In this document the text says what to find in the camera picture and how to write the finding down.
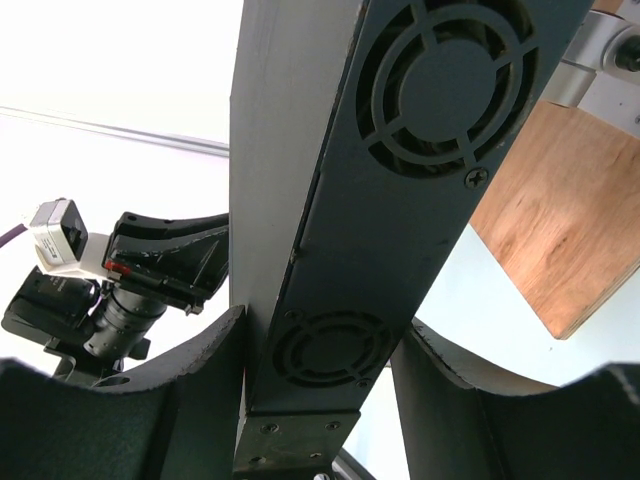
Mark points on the blue black network switch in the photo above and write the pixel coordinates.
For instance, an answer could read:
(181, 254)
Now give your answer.
(363, 135)

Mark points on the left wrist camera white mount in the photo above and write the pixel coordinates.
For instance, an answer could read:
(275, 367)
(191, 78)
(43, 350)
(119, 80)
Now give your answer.
(63, 245)

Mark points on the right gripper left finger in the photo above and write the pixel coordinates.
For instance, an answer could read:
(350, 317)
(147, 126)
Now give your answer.
(174, 417)

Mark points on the left aluminium frame post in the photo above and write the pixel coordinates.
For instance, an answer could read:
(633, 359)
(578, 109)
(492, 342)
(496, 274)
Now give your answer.
(175, 141)

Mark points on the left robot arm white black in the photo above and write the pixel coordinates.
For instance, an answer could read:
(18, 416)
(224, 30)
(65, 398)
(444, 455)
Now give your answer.
(95, 314)

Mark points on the wooden base board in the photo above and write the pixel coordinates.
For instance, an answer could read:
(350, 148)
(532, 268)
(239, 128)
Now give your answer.
(562, 215)

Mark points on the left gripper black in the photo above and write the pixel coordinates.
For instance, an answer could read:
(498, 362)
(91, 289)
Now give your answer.
(180, 263)

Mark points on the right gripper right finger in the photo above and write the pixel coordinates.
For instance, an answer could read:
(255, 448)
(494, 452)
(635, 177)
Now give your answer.
(463, 417)

